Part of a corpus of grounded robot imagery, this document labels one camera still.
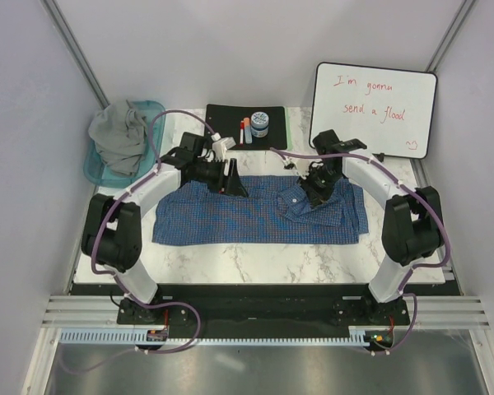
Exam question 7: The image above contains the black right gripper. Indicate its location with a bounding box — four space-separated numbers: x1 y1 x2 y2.
296 165 341 209

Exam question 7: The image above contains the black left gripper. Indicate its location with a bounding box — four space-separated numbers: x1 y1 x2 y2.
193 158 249 199

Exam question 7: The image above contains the blue checkered long sleeve shirt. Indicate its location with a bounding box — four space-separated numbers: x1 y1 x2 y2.
151 176 369 246

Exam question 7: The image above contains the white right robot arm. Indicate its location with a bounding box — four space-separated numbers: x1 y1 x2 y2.
299 129 445 324

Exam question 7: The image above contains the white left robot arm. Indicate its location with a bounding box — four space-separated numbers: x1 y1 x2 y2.
81 132 248 323

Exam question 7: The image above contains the red marker pen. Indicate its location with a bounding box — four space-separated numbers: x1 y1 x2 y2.
238 120 245 146

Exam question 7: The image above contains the black clipboard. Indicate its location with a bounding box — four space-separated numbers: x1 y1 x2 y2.
205 104 289 151

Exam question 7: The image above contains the blue lidded small jar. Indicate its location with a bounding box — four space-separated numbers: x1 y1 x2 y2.
250 111 269 138

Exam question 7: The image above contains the teal plastic bin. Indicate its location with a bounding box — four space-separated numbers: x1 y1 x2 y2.
83 100 165 188

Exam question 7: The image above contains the grey crumpled shirt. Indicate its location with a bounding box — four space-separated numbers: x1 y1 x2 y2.
88 100 148 177

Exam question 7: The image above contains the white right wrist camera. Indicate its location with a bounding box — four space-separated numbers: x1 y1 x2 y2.
283 158 310 179

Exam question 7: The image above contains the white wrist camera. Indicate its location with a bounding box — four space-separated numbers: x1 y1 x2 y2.
283 158 310 179
211 132 235 161

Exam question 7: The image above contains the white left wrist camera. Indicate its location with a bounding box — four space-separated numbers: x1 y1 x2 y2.
211 132 235 161

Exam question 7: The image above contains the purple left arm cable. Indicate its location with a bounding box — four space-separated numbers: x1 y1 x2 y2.
91 109 221 374

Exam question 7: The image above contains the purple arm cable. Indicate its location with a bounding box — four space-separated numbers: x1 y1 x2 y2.
269 146 454 358
91 109 221 374

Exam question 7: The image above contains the white whiteboard black frame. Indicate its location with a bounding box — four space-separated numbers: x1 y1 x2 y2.
310 62 438 160

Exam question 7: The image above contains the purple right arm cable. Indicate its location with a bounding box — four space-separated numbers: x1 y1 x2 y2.
269 146 454 358

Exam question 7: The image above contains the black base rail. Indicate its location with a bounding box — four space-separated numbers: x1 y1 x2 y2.
71 284 459 338

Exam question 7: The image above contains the aluminium extrusion frame rail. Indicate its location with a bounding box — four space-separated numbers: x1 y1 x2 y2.
42 295 489 330

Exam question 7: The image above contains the white slotted cable duct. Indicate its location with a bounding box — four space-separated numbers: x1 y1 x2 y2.
59 324 400 346

